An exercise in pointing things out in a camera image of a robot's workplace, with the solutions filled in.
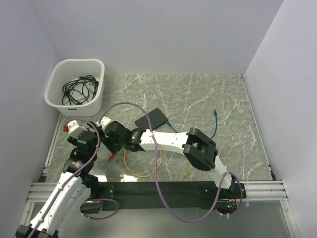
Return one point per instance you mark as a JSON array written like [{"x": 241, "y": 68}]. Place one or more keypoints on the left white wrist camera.
[{"x": 73, "y": 128}]

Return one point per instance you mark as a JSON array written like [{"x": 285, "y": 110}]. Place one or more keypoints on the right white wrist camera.
[{"x": 103, "y": 122}]

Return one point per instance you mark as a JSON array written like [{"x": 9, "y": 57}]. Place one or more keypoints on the black network switch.
[{"x": 157, "y": 119}]

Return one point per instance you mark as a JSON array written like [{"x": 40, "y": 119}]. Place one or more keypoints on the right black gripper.
[{"x": 107, "y": 140}]

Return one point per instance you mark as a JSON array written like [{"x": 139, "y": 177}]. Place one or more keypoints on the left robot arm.
[{"x": 74, "y": 186}]

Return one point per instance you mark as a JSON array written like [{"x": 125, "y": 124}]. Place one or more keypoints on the yellow ethernet cable long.
[{"x": 138, "y": 169}]

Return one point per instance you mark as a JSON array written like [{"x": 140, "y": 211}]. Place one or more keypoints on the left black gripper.
[{"x": 96, "y": 134}]

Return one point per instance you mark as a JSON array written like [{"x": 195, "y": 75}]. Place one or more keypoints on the aluminium rail frame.
[{"x": 218, "y": 105}]

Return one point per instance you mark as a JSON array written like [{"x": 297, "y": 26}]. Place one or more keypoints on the white plastic basket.
[{"x": 76, "y": 87}]

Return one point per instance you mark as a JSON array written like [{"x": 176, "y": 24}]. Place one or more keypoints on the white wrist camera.
[
  {"x": 73, "y": 128},
  {"x": 103, "y": 122}
]

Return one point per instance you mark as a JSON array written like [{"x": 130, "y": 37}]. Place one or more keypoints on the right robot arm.
[{"x": 198, "y": 148}]

